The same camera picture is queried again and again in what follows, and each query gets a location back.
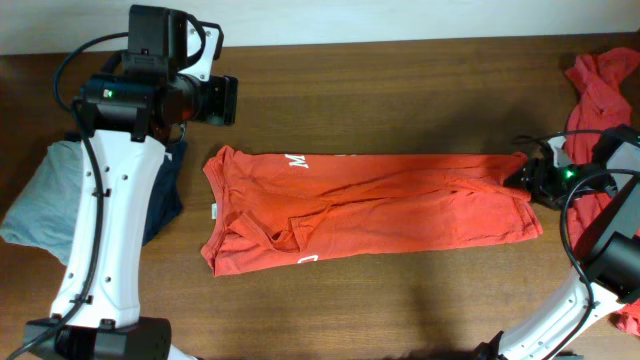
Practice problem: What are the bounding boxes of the orange FRAM t-shirt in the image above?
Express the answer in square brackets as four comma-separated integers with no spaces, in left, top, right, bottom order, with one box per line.
[201,146,543,276]

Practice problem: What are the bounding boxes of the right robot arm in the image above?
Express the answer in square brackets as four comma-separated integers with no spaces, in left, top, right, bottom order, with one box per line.
[471,125,639,360]

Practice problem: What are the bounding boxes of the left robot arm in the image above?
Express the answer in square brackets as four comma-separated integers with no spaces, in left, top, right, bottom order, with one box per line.
[10,73,238,359]

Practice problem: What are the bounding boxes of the navy folded garment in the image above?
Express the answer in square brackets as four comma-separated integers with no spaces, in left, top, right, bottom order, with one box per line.
[63,130,189,246]

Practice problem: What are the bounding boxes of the red crumpled shirt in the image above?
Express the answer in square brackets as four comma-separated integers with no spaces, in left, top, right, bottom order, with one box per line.
[562,47,640,337]

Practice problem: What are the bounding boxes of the grey folded shirt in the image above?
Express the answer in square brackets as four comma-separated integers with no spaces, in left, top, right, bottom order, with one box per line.
[1,141,83,265]

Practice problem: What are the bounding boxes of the right black cable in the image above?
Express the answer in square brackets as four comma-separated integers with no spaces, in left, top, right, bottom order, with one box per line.
[514,128,640,360]

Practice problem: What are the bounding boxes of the black cable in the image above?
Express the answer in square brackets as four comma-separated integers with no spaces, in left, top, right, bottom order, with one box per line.
[4,14,209,360]
[514,128,640,360]

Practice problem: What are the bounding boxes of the left black cable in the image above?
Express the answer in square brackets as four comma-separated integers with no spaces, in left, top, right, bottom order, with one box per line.
[4,14,209,360]

